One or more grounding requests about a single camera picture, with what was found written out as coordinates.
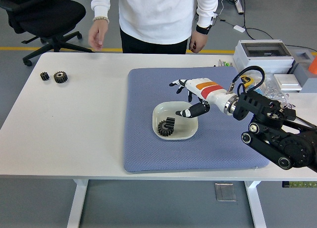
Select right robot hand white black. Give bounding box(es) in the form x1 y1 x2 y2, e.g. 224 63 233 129
169 78 236 119

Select person's right hand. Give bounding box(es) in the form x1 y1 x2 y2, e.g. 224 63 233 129
88 20 109 51

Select person's left hand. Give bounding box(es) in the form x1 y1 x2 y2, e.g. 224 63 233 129
189 30 208 53

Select large black gear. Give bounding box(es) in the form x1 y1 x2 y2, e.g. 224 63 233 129
53 71 69 85
157 120 175 137

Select black wristwatch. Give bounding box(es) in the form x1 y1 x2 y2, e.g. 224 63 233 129
196 24 212 36

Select white square dish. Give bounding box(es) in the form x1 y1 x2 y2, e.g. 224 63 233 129
152 101 199 140

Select person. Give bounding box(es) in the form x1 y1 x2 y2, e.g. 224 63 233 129
89 0 220 54

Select black office chair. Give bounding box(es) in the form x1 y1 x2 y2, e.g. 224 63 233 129
0 0 94 67

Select white background desk leg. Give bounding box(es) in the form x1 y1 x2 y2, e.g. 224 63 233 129
232 0 245 15

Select clear bag of components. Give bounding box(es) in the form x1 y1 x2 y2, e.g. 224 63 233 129
247 74 290 102

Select blue-grey quilted mat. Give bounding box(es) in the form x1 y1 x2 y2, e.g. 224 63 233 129
123 66 270 174

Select grey block with recess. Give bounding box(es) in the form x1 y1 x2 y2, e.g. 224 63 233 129
288 46 317 92

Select metal floor plate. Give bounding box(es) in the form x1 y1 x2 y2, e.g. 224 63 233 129
214 182 237 202

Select black probe tool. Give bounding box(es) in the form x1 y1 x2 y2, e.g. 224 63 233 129
296 116 317 129

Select orange cone-shaped piece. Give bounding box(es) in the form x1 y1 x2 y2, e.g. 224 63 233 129
308 56 317 75

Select white table leg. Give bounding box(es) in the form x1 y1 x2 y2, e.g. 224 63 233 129
66 180 89 228
244 181 267 228

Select green terminal strip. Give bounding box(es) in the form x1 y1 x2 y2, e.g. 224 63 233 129
282 181 317 188

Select black floor cable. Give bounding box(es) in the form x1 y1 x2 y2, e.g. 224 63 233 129
242 5 274 41

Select grey electrical enclosure box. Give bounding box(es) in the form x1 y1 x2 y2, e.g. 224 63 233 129
232 39 295 77

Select thin red white wires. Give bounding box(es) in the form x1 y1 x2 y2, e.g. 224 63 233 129
282 93 297 109

